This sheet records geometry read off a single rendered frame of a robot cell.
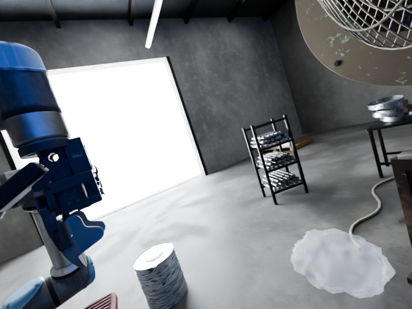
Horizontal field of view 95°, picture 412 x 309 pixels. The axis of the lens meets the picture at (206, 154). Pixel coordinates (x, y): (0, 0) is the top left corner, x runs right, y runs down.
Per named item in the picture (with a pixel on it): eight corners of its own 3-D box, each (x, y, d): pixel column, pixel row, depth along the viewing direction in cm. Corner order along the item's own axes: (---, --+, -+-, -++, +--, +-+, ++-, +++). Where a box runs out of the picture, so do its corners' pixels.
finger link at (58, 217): (69, 251, 28) (46, 194, 27) (57, 256, 27) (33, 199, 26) (76, 239, 32) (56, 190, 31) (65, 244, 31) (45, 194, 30)
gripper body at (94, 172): (104, 204, 30) (76, 132, 29) (39, 230, 27) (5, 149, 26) (107, 197, 37) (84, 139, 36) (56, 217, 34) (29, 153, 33)
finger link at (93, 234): (113, 259, 31) (92, 208, 30) (72, 281, 29) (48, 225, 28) (113, 252, 34) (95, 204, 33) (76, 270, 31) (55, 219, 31)
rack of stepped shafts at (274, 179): (277, 206, 213) (252, 125, 205) (261, 195, 258) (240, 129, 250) (311, 193, 216) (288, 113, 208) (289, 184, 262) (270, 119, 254)
